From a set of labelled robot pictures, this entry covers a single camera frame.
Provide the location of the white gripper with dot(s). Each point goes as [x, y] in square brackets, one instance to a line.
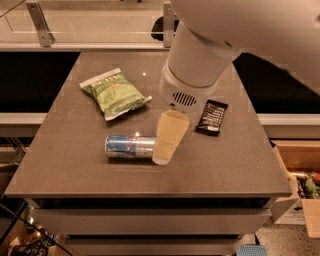
[180, 93]

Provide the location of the Red Bull can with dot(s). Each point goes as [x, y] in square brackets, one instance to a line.
[123, 146]

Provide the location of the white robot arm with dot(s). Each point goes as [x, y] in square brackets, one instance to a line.
[211, 34]

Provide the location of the black snack bar wrapper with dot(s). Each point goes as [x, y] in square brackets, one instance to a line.
[211, 118]

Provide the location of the green chip bag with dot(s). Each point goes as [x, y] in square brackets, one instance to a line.
[114, 94]

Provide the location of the black office chair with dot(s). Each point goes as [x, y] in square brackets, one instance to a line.
[157, 29]

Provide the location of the grey table drawer cabinet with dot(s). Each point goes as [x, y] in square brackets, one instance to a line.
[152, 232]

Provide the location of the cardboard box with items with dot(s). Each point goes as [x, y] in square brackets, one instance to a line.
[300, 162]

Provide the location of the blue perforated basket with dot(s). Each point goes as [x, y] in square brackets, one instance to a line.
[251, 250]

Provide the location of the clutter bin lower left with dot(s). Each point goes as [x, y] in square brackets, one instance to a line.
[21, 235]

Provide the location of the middle metal railing bracket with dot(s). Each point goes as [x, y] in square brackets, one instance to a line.
[168, 24]

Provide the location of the metal railing bracket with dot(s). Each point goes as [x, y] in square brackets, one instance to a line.
[45, 36]
[168, 24]

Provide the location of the left metal railing bracket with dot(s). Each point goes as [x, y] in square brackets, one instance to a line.
[45, 36]

